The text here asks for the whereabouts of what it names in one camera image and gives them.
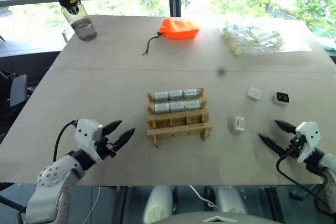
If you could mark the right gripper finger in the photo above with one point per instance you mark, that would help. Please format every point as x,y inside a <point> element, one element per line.
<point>273,144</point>
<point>287,127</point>

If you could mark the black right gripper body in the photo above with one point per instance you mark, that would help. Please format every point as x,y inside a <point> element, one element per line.
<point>295,149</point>

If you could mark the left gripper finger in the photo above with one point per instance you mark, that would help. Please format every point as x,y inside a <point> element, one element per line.
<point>124,137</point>
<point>112,127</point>

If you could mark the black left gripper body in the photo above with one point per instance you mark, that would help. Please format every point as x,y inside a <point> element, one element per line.
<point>106,149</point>

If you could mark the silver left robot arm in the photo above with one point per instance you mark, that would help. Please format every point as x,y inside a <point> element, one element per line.
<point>52,176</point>

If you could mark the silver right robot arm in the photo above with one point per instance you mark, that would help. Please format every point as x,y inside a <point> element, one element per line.
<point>329,165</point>

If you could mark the wooden rack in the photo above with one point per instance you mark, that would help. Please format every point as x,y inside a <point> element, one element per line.
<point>178,127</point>

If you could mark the white rounded robot leg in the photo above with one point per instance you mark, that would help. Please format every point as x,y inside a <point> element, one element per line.
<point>229,199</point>
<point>157,204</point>

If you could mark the grey rounded robot torso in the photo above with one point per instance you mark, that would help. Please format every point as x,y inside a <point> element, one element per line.
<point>218,218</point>

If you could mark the clear plastic bag of packets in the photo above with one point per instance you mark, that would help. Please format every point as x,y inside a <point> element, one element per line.
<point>249,39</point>

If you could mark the pale green object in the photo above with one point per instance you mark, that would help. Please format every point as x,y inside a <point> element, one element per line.
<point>328,39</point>

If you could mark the grey-backed office chair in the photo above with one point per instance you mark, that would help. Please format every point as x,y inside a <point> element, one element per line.
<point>18,90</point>

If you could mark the clear black-lidded water bottle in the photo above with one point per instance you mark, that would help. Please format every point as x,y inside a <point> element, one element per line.
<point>80,19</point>

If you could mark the white cube black face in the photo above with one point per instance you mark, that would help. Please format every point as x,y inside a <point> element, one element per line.
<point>281,98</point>

